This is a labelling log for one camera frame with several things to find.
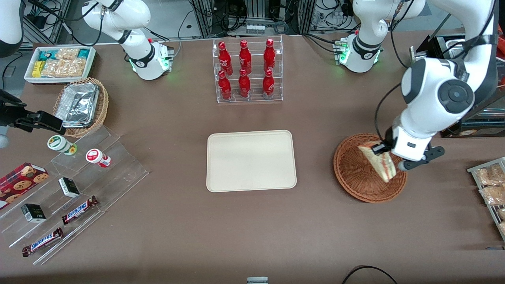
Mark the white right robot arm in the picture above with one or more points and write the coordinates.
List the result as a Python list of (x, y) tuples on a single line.
[(146, 59)]

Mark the yellow snack packet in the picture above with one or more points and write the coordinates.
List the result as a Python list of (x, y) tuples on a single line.
[(37, 69)]

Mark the cream plastic tray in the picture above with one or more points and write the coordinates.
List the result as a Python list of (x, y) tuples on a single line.
[(251, 161)]

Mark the clear acrylic bottle rack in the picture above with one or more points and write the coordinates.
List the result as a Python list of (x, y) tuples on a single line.
[(276, 96)]

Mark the small black carton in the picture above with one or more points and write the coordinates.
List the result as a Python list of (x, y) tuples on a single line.
[(33, 213), (69, 187)]

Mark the triangle sandwich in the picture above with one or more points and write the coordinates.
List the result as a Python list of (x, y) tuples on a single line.
[(375, 162)]

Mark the red cola bottle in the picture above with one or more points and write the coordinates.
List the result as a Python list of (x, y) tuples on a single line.
[(268, 85), (269, 57), (245, 58), (225, 59), (225, 86), (244, 85)]

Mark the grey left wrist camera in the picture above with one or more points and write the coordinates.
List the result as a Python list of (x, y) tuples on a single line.
[(414, 163)]

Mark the aluminium frame rack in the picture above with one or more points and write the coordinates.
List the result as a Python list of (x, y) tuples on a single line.
[(205, 15)]

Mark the red lid yogurt cup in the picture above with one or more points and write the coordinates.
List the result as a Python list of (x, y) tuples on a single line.
[(95, 156)]

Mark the light wicker basket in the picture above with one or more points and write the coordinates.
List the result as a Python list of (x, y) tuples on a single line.
[(103, 106)]

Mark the tray of packaged crackers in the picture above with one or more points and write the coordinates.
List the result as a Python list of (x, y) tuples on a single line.
[(473, 170)]

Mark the clear bag of crackers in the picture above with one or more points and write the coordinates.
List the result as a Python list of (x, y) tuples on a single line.
[(489, 175), (493, 195), (501, 213), (502, 228)]

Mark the green lid yogurt cup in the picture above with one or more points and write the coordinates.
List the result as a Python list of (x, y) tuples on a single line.
[(59, 142)]

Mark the Snickers bar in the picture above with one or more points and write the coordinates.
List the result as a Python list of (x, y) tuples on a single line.
[(42, 241), (79, 210)]

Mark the clear rice cracker bag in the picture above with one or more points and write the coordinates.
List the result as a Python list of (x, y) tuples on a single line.
[(67, 53), (63, 68)]

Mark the brown round wicker basket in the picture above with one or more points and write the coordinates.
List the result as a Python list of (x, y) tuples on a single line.
[(355, 175)]

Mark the white power strip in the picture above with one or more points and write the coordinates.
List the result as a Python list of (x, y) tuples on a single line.
[(255, 28)]

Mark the teal snack packet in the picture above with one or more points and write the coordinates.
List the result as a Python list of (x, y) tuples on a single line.
[(83, 53), (47, 54)]

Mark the red cookie box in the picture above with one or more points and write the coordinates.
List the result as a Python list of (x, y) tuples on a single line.
[(21, 181)]

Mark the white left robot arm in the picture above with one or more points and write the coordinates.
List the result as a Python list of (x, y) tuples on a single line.
[(432, 100)]

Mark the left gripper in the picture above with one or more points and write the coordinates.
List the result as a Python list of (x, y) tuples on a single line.
[(388, 141)]

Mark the clear acrylic stepped display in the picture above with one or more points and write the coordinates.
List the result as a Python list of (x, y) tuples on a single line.
[(114, 173)]

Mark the white snack bin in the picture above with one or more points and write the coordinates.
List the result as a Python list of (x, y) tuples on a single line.
[(29, 77)]

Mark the small grey device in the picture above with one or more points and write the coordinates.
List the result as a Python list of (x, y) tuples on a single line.
[(257, 280)]

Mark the silver foil container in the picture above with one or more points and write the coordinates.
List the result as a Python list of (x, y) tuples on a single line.
[(77, 104)]

